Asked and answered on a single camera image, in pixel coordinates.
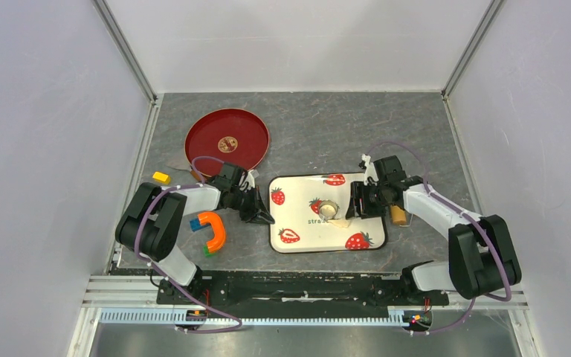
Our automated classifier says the round red lacquer tray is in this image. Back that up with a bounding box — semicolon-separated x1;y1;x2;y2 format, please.
184;109;271;176

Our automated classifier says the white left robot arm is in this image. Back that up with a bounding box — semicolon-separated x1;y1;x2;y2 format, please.
114;162;275;303

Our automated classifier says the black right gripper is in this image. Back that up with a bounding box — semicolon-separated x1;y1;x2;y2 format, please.
346;181;389;220

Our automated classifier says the small dough ball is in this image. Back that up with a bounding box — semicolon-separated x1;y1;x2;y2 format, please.
326;218;352;228

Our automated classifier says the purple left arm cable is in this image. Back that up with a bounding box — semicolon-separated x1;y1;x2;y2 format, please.
133;155;243;335

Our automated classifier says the small metal cup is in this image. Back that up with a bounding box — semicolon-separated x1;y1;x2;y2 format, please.
318;200;341;221

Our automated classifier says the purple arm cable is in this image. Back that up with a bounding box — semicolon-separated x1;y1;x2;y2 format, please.
133;155;243;335
367;141;513;336

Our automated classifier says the white slotted cable duct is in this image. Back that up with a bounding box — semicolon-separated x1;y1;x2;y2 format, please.
98;307;432;327

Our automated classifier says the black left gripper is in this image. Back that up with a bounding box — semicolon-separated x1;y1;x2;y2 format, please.
230;185;274;226

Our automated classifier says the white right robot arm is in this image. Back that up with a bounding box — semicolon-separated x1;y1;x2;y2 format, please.
345;154;522;303

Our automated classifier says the wooden dough roller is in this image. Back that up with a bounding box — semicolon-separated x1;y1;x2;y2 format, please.
390;205;408;226

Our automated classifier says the white strawberry enamel tray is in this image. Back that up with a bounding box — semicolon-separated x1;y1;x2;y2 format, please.
269;173;387;254

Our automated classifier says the orange horseshoe magnet toy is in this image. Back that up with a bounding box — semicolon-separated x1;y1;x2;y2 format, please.
190;211;227;257

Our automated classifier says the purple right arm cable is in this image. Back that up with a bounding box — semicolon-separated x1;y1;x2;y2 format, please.
367;141;513;336

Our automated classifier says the small yellow block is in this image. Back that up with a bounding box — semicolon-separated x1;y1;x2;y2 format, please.
152;171;171;185

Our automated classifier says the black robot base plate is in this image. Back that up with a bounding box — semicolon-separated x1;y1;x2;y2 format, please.
156;270;449;321

